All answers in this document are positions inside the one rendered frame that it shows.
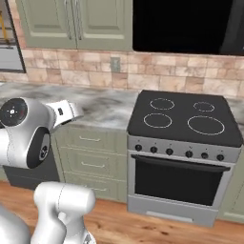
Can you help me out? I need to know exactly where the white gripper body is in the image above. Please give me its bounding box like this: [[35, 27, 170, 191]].
[[67, 100, 85, 123]]

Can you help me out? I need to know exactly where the green drawer front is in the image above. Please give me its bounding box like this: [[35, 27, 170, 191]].
[[56, 146, 129, 182], [62, 172, 129, 203], [54, 124, 129, 156]]

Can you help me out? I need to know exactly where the dark grey dishwasher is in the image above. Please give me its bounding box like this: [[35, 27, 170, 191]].
[[2, 148, 61, 192]]

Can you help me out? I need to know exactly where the green upper cabinet door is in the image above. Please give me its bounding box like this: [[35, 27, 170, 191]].
[[15, 0, 77, 51], [75, 0, 133, 51]]

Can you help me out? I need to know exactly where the dark framed window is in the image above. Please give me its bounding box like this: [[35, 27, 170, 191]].
[[0, 0, 27, 74]]

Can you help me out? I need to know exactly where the silver stove with black hob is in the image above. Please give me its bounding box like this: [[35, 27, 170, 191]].
[[126, 90, 244, 229]]

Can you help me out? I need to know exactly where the black glass oven door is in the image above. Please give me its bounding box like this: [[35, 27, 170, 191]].
[[127, 150, 236, 214]]

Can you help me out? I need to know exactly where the black microwave oven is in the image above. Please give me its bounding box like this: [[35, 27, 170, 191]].
[[132, 0, 244, 57]]

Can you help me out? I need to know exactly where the silver stove bottom drawer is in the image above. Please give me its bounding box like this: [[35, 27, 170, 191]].
[[127, 193, 220, 229]]

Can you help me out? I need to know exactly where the green lower cabinet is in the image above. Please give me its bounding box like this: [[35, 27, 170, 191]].
[[217, 170, 244, 224]]

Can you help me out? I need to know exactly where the silver drawer handle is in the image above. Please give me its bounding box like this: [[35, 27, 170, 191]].
[[80, 160, 106, 169], [84, 185, 109, 193], [78, 135, 102, 143]]

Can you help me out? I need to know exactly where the grey wall outlet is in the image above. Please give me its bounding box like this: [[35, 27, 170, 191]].
[[110, 56, 122, 73]]

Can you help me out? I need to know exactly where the silver cabinet door handle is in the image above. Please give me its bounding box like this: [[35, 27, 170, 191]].
[[64, 0, 72, 41], [72, 0, 83, 41]]

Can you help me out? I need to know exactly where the dark grey microwave handle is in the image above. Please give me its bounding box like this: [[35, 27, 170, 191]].
[[218, 0, 244, 55]]

